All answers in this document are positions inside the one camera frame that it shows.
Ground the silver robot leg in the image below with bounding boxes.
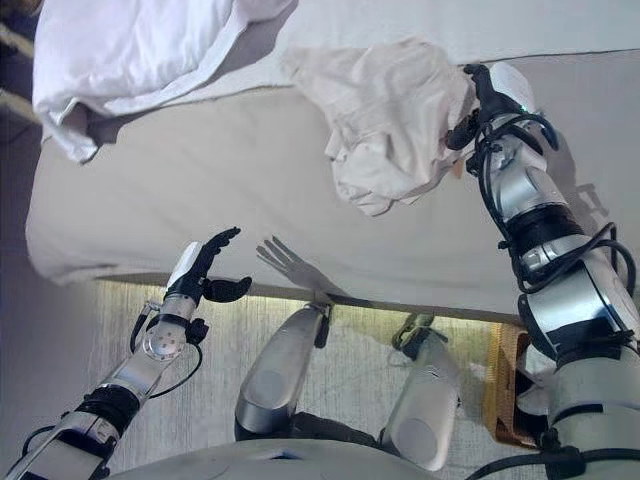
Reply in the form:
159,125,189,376
379,314,461,471
234,302,334,436

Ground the white garment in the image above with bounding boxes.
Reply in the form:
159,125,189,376
517,344,556,416

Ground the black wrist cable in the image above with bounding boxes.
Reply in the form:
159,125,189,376
130,299,206,401
469,112,639,296

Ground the bed with beige cover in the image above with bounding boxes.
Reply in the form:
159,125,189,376
24,0,640,326

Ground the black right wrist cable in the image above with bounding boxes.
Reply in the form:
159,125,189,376
469,112,639,296

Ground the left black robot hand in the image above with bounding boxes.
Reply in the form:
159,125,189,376
164,227,253,304

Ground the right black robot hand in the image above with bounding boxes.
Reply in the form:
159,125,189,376
446,62,539,150

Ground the grey area rug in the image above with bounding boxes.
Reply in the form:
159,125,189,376
79,279,526,480

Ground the cream garment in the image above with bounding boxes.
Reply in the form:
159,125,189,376
282,39,476,217

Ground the white duvet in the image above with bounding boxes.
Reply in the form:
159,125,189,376
32,0,301,164

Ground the brown woven basket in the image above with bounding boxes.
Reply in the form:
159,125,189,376
482,322,551,446

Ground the right silver robot leg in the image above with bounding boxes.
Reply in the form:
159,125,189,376
379,314,461,471

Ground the left silver robot leg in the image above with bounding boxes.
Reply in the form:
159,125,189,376
234,302,334,436

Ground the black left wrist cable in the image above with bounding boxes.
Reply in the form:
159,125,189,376
130,299,206,401

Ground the grey robot torso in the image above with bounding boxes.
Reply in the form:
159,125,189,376
107,437,546,480

